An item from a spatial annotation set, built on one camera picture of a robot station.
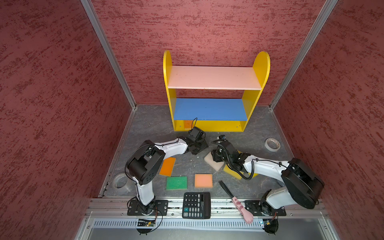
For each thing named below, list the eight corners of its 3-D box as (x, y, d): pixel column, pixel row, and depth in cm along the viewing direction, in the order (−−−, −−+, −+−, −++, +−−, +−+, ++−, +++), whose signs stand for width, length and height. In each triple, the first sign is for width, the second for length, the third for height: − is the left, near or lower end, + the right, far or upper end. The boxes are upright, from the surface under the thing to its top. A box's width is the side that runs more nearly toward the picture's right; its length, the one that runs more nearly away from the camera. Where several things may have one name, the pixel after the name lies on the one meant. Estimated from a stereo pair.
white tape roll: (266, 151, 98) (267, 150, 96) (262, 139, 104) (263, 137, 102) (281, 151, 98) (282, 150, 96) (276, 139, 104) (277, 137, 102)
